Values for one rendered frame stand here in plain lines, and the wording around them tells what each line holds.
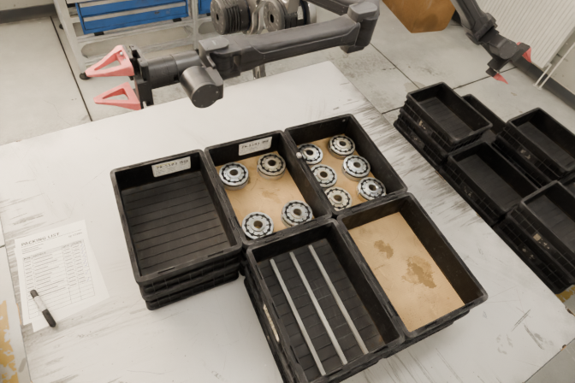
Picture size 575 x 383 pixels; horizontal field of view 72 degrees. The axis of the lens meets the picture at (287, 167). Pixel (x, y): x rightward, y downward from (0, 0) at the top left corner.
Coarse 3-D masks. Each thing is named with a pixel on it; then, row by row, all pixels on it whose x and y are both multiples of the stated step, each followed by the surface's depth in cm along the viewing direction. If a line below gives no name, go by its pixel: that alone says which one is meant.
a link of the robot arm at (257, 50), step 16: (352, 16) 93; (368, 16) 94; (272, 32) 87; (288, 32) 88; (304, 32) 89; (320, 32) 90; (336, 32) 91; (352, 32) 94; (240, 48) 80; (256, 48) 82; (272, 48) 84; (288, 48) 87; (304, 48) 89; (320, 48) 92; (352, 48) 99; (224, 64) 81; (240, 64) 83; (256, 64) 85
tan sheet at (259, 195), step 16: (240, 160) 147; (256, 160) 148; (256, 176) 143; (288, 176) 145; (240, 192) 138; (256, 192) 139; (272, 192) 140; (288, 192) 140; (240, 208) 134; (256, 208) 135; (272, 208) 136; (240, 224) 130
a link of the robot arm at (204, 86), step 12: (204, 48) 78; (216, 48) 78; (204, 60) 80; (192, 72) 74; (204, 72) 75; (216, 72) 77; (192, 84) 73; (204, 84) 73; (216, 84) 75; (192, 96) 73; (204, 96) 74; (216, 96) 76; (204, 108) 77
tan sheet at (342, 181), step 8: (320, 144) 157; (328, 152) 155; (328, 160) 153; (336, 160) 153; (336, 168) 150; (344, 176) 148; (368, 176) 150; (336, 184) 146; (344, 184) 146; (352, 184) 147; (352, 192) 144; (336, 200) 141; (352, 200) 142; (360, 200) 142
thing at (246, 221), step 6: (246, 216) 128; (252, 216) 129; (258, 216) 129; (264, 216) 130; (246, 222) 127; (270, 222) 128; (246, 228) 126; (264, 228) 126; (270, 228) 127; (246, 234) 124; (252, 234) 125; (258, 234) 125; (264, 234) 126
